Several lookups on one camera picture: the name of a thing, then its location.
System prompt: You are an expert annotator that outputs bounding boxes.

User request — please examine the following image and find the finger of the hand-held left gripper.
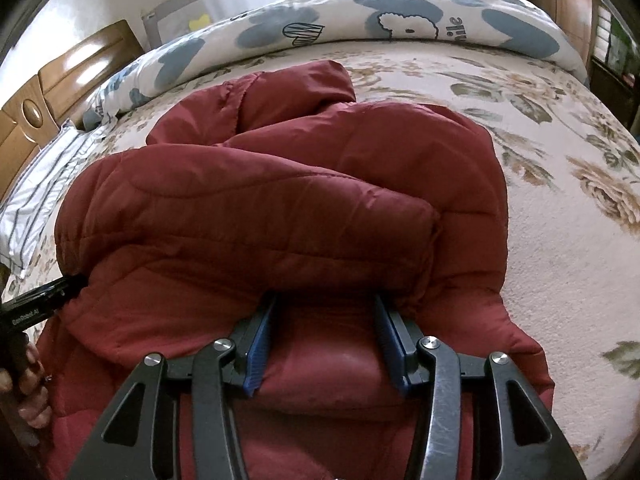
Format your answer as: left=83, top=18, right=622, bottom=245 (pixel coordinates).
left=49, top=272, right=89, bottom=302

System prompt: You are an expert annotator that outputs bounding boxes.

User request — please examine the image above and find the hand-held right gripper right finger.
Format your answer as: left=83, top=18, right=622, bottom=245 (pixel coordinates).
left=372, top=294, right=588, bottom=480

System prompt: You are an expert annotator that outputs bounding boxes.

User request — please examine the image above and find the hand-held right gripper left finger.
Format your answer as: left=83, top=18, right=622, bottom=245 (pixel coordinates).
left=65, top=294, right=279, bottom=480

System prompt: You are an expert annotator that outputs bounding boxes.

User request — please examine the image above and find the dark red quilted jacket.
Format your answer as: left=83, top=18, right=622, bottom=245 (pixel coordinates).
left=37, top=60, right=556, bottom=480

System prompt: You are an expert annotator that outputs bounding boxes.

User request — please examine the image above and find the person's left hand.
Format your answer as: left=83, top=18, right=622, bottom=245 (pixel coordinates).
left=0, top=340, right=54, bottom=431

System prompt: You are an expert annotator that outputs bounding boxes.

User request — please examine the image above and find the striped white pillow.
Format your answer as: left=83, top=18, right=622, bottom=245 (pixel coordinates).
left=0, top=120, right=121, bottom=272

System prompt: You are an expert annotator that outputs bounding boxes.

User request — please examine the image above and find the floral bed blanket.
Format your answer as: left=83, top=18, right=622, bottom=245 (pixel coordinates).
left=0, top=40, right=640, bottom=480

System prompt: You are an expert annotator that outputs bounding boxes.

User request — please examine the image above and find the wooden headboard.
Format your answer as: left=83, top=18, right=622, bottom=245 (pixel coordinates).
left=0, top=20, right=146, bottom=206

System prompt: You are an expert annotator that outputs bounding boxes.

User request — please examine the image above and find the blue and white printed quilt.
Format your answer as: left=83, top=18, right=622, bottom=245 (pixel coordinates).
left=82, top=0, right=588, bottom=128

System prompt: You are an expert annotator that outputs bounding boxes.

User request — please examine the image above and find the dark shelf unit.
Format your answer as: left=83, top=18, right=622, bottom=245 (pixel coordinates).
left=589, top=4, right=638, bottom=128

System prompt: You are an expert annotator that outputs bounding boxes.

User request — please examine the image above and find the grey bed guard rail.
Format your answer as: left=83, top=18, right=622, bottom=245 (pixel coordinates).
left=142, top=0, right=481, bottom=51

